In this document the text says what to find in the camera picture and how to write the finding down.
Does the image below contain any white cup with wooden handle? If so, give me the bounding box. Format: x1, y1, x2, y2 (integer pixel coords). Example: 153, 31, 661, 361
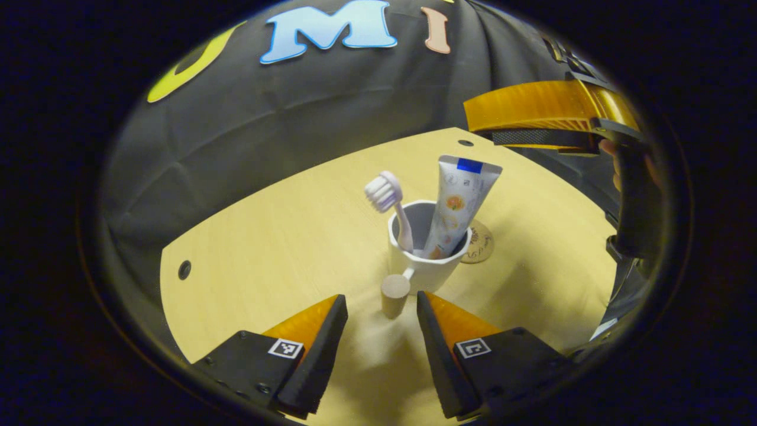
380, 200, 473, 320

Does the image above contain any light wooden desktop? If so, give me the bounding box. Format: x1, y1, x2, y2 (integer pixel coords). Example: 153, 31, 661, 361
160, 127, 619, 426

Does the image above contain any white toothpaste tube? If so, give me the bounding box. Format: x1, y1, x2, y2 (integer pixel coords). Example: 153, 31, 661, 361
421, 155, 503, 260

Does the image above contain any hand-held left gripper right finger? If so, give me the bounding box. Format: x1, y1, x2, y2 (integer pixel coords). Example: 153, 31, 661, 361
416, 291, 571, 419

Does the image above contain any white toothbrush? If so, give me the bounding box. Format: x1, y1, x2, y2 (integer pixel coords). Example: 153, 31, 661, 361
364, 170, 415, 254

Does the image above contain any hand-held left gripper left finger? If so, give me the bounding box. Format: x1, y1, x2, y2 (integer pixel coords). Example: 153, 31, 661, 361
192, 294, 348, 418

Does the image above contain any round cork coaster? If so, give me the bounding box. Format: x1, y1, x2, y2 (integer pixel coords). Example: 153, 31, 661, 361
461, 220, 495, 264

